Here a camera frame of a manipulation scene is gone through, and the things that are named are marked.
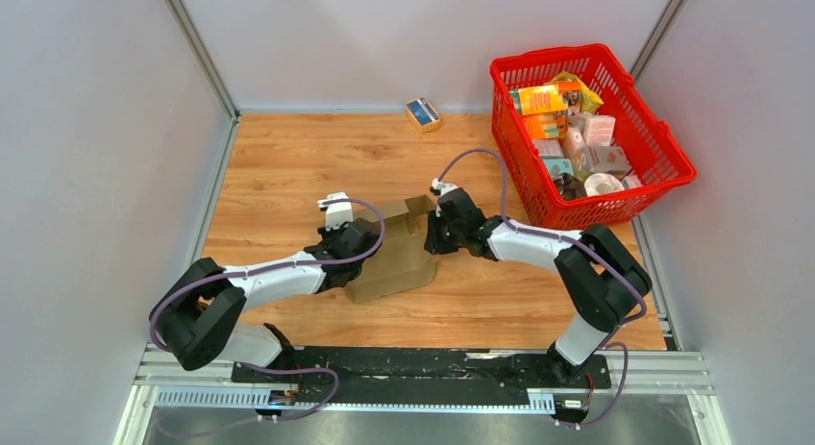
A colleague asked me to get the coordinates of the brown cardboard box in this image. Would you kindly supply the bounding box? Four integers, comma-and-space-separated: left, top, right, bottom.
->
345, 195, 437, 303

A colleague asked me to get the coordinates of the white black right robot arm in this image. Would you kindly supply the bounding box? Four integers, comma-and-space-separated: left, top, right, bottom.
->
425, 182, 653, 386

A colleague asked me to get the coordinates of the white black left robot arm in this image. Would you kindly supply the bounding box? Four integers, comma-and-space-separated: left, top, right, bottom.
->
149, 218, 383, 383

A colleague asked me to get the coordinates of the teal small box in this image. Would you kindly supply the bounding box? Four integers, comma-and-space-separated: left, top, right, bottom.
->
542, 158, 574, 179

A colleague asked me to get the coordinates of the small blue yellow box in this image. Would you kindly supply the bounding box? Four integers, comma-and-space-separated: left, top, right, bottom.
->
405, 97, 442, 134

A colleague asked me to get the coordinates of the pink patterned box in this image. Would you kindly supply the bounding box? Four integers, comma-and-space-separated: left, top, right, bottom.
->
587, 145, 632, 179

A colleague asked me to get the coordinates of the brown chocolate packet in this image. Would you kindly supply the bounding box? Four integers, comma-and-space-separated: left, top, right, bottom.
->
553, 173, 586, 201

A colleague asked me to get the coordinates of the orange juice carton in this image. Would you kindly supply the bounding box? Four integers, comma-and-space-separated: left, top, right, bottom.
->
521, 112, 568, 139

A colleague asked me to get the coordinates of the white tape roll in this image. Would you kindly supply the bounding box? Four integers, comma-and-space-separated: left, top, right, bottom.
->
583, 173, 626, 196

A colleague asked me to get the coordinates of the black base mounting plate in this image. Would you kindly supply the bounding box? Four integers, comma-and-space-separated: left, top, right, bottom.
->
231, 346, 611, 406

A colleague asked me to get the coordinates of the orange snack packet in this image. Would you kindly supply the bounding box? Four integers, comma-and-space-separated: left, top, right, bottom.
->
509, 81, 581, 115

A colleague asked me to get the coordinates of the pink white tissue pack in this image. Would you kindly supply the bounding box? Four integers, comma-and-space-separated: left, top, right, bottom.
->
582, 114, 616, 146

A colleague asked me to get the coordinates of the yellow snack bag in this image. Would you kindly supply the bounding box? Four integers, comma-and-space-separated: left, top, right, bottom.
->
552, 70, 604, 112

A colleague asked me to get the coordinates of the red plastic shopping basket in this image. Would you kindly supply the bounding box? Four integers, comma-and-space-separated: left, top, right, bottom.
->
489, 43, 697, 230

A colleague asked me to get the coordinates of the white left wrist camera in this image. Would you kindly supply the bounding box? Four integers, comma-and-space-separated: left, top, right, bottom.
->
317, 191, 354, 231

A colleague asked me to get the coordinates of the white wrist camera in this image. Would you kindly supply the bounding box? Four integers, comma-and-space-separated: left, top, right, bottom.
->
317, 191, 354, 231
430, 178, 458, 201

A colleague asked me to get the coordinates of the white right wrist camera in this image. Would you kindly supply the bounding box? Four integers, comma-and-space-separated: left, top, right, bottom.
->
430, 178, 458, 201

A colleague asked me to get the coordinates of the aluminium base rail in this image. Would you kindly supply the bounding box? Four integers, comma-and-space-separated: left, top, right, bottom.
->
134, 346, 715, 414

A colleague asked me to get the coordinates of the left aluminium wall post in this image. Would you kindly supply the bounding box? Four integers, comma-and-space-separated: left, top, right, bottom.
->
165, 0, 240, 122

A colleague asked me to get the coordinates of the aluminium wall post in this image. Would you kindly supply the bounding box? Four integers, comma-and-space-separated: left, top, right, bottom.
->
630, 0, 688, 81
165, 0, 240, 122

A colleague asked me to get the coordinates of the right aluminium wall post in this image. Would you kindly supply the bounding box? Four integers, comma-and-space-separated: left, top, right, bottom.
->
630, 0, 688, 81

